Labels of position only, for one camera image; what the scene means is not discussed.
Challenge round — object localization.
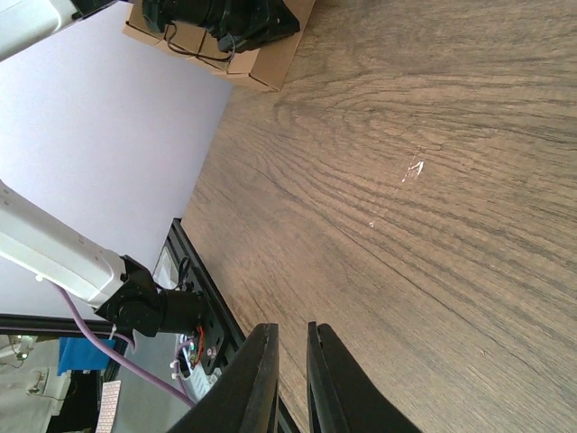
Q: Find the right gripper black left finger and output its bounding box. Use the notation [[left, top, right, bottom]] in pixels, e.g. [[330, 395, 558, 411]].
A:
[[170, 323, 279, 433]]

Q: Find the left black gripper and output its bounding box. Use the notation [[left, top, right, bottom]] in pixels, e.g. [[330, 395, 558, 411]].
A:
[[142, 0, 300, 52]]

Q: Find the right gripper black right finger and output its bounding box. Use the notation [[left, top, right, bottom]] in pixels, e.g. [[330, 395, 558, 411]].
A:
[[307, 322, 419, 433]]

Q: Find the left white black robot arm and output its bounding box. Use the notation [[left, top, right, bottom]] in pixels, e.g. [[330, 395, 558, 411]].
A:
[[1, 1, 233, 267]]

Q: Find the low folded cardboard box stack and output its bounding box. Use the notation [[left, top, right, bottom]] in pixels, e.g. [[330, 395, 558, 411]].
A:
[[123, 1, 304, 91]]

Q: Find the black aluminium frame rail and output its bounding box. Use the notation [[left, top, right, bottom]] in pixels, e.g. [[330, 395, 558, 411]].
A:
[[165, 220, 298, 432]]

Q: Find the grey metal base plate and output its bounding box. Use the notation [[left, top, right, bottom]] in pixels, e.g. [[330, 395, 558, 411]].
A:
[[113, 334, 188, 433]]

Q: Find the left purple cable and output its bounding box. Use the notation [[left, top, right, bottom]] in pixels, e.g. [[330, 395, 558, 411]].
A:
[[0, 283, 195, 407]]

